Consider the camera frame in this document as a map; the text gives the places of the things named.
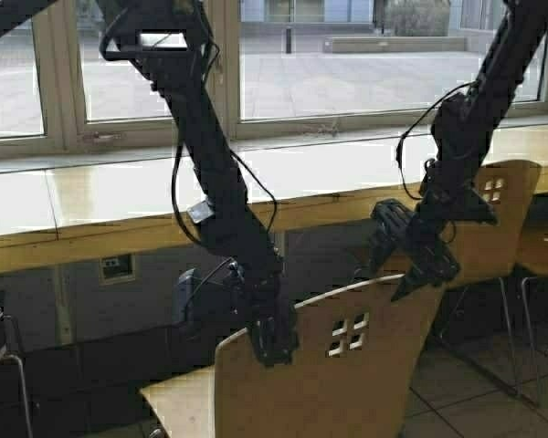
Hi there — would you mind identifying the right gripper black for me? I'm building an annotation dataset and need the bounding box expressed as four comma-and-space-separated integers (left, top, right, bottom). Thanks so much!
368, 199, 460, 302

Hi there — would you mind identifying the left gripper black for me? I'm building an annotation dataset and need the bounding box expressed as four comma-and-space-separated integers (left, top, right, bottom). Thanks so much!
234, 268, 300, 365

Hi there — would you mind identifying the wooden chair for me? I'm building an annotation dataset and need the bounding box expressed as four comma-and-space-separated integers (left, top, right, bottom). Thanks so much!
383, 159, 543, 398
142, 275, 444, 437

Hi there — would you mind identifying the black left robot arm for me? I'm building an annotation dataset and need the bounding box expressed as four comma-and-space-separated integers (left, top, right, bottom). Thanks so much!
99, 1, 299, 367

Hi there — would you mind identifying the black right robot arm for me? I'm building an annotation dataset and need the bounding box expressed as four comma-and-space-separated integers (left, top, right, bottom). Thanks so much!
370, 0, 548, 301

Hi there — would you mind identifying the outdoor concrete bench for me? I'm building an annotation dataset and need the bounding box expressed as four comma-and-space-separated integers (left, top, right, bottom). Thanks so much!
322, 36, 467, 54

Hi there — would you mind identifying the long wooden counter table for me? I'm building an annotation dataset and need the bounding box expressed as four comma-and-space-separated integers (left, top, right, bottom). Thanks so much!
0, 122, 548, 275

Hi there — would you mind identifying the outdoor black bollard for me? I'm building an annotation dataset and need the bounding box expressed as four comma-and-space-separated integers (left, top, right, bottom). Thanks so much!
285, 26, 292, 54

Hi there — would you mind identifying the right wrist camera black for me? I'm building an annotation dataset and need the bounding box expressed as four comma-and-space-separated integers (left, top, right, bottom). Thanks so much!
450, 186, 498, 225

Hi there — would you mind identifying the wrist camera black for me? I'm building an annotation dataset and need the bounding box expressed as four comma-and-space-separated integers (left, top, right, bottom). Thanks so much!
172, 268, 200, 325
450, 186, 498, 225

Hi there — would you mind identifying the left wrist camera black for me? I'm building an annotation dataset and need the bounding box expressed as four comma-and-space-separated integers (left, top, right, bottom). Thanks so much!
172, 268, 200, 325

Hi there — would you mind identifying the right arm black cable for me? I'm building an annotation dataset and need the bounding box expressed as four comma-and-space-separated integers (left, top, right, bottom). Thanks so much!
395, 81, 474, 202

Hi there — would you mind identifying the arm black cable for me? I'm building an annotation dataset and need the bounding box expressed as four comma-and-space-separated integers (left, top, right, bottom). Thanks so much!
98, 8, 279, 247
395, 81, 474, 202

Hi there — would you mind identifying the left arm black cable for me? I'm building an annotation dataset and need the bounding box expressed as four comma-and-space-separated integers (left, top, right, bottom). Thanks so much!
98, 8, 279, 247

